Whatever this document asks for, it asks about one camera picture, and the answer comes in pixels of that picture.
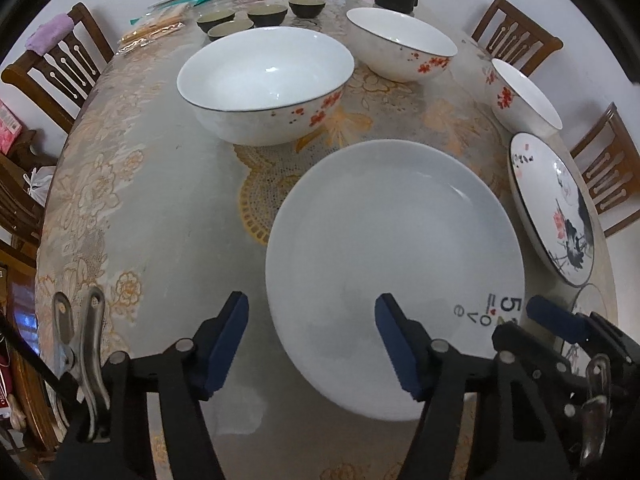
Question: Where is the large plain white plate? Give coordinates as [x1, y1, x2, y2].
[266, 140, 525, 422]

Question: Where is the large white floral bowl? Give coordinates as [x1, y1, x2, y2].
[177, 26, 355, 146]

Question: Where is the steel clip on left gripper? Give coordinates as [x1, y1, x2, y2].
[52, 286, 111, 442]

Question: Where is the painted lotus plate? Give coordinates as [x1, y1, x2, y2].
[508, 132, 594, 288]

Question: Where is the small white floral bowl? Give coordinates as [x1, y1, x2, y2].
[485, 58, 563, 139]

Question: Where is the medium white floral bowl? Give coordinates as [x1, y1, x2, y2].
[346, 8, 458, 84]

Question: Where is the wooden chair with purple cloth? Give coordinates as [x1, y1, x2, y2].
[1, 2, 114, 133]

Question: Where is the dark small tea bowl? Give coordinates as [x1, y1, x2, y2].
[288, 0, 326, 20]
[207, 18, 255, 41]
[195, 10, 235, 34]
[246, 3, 288, 27]

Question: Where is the purple cloth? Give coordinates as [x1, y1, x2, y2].
[25, 14, 75, 56]

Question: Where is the teal packaged item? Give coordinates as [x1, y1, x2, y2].
[129, 0, 209, 25]

